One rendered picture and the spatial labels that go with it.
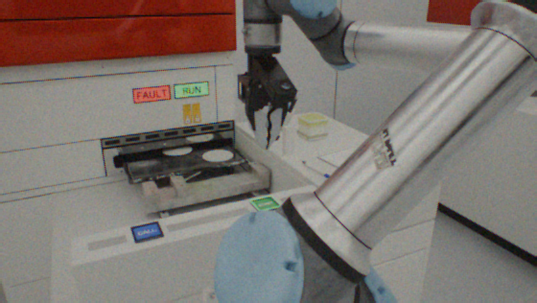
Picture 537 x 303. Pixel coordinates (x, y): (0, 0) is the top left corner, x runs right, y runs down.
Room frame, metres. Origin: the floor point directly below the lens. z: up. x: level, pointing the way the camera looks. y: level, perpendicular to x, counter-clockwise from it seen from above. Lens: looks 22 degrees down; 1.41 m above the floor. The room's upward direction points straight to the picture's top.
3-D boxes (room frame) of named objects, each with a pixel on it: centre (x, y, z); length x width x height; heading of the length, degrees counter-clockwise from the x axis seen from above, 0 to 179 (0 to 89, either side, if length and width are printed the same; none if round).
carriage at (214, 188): (1.06, 0.17, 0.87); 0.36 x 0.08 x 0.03; 116
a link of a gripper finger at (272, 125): (0.82, 0.00, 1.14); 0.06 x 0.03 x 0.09; 26
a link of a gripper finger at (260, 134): (0.81, 0.02, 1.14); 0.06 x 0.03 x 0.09; 26
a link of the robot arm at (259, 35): (0.81, 0.01, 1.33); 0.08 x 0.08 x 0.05
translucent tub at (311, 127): (1.24, -0.15, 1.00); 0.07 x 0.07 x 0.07; 26
